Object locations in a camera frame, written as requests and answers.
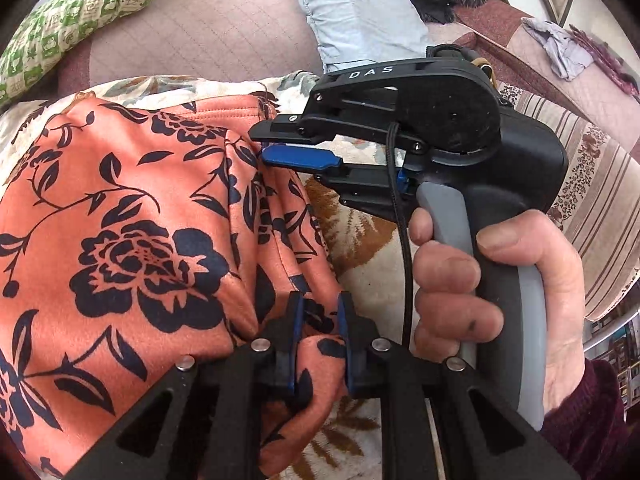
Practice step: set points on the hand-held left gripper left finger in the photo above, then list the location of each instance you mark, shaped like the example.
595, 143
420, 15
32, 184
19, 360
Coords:
296, 320

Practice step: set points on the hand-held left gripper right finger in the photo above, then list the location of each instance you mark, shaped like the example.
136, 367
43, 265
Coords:
344, 325

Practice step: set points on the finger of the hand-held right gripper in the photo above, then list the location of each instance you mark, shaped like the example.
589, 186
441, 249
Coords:
300, 156
300, 129

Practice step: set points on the orange floral garment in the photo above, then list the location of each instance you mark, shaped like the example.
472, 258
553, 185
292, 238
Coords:
150, 185

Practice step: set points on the person's right forearm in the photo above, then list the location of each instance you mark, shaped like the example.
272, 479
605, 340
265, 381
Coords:
590, 430

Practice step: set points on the person's right hand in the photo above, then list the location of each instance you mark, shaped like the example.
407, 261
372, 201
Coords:
560, 310

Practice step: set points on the cream floral plush blanket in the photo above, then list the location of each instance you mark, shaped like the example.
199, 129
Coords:
360, 240

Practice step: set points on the mauve quilted bed cover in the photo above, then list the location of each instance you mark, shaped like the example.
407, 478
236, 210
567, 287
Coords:
225, 30

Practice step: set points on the grey crumpled cloth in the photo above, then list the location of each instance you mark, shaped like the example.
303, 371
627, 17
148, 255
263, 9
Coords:
560, 45

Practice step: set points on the light blue pillow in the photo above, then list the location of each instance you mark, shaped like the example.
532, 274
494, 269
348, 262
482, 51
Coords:
360, 10

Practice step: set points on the purple crumpled cloth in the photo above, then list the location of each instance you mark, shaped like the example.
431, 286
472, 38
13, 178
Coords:
610, 65

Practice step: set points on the striped beige cushion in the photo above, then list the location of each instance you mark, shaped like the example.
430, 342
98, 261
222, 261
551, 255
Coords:
600, 185

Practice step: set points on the green patterned pillow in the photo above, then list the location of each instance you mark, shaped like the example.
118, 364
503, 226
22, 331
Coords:
75, 20

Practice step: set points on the cluttered shelf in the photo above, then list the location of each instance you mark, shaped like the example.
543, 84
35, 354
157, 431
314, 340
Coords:
612, 350

